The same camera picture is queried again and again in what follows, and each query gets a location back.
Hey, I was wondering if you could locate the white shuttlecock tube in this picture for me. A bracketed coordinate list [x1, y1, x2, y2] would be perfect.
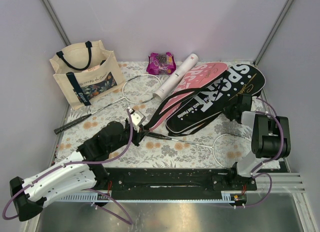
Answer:
[152, 53, 199, 101]

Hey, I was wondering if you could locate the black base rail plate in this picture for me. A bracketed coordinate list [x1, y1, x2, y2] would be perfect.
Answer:
[94, 167, 257, 203]

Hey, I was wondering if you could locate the black frame badminton racket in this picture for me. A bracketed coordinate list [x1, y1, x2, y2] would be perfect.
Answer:
[53, 75, 165, 135]

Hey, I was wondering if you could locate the white frame racket black handle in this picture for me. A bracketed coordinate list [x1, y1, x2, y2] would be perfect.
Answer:
[147, 132, 251, 168]

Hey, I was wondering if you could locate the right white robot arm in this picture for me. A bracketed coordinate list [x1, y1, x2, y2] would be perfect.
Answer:
[222, 94, 291, 190]

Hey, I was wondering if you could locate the white cable duct strip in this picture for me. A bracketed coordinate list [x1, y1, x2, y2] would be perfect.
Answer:
[58, 192, 236, 204]

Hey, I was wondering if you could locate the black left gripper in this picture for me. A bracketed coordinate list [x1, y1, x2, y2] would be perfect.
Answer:
[108, 117, 150, 154]

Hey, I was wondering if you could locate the black racket cover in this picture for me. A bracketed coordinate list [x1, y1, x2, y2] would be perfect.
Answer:
[165, 63, 266, 137]

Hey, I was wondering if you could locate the pink racket cover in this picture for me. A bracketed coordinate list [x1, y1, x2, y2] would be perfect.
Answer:
[144, 62, 228, 131]

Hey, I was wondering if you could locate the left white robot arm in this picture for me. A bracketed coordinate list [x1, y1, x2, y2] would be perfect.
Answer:
[2, 108, 148, 222]

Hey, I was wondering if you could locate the purple snack packet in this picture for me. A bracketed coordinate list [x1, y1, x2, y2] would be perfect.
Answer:
[146, 52, 177, 75]

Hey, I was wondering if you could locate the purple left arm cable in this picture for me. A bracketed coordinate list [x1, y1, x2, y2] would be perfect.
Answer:
[2, 108, 133, 226]

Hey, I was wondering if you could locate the beige canvas tote bag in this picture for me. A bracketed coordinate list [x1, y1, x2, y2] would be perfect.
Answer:
[49, 40, 126, 110]

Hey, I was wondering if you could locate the floral patterned table mat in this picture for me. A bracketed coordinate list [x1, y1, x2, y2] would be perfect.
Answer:
[56, 60, 281, 169]

